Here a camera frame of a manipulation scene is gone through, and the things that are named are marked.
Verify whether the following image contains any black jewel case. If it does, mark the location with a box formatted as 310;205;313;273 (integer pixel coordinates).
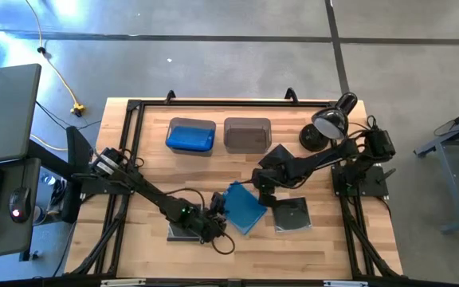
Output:
167;203;203;242
258;143;295;171
273;196;313;234

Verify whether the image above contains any black upright post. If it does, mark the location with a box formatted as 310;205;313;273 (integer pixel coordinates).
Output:
60;125;95;225

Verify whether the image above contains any blue jewel case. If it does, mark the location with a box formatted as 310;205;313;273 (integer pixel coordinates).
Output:
165;125;215;153
222;181;269;236

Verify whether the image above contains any yellow power cable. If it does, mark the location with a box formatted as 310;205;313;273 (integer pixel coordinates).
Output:
29;133;69;152
24;0;87;117

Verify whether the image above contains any grey desk top panel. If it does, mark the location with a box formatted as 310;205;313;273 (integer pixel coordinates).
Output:
0;63;42;166

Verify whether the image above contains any grey translucent plastic bin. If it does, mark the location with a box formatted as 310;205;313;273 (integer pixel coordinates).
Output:
167;116;218;156
223;116;273;155

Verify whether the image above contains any black computer mouse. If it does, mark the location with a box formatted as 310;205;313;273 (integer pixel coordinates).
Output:
8;186;33;223

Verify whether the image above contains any white label strip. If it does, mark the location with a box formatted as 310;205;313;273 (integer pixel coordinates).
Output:
100;278;147;287
324;280;369;287

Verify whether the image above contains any black aluminium table frame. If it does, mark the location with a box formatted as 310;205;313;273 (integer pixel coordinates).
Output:
65;98;404;279

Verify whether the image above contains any black desk lamp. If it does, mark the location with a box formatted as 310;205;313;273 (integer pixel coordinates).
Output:
299;92;359;153

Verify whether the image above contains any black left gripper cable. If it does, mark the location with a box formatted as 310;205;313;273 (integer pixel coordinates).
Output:
211;230;237;256

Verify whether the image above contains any black lamp cable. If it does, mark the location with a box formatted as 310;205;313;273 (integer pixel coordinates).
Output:
348;114;379;132

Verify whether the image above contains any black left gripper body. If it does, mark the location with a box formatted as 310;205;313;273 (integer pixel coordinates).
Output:
192;192;227;244

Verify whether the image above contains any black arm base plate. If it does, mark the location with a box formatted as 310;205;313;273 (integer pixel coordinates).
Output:
71;161;137;196
331;163;397;199

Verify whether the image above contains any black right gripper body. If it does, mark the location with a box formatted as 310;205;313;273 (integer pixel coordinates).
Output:
253;159;294;207

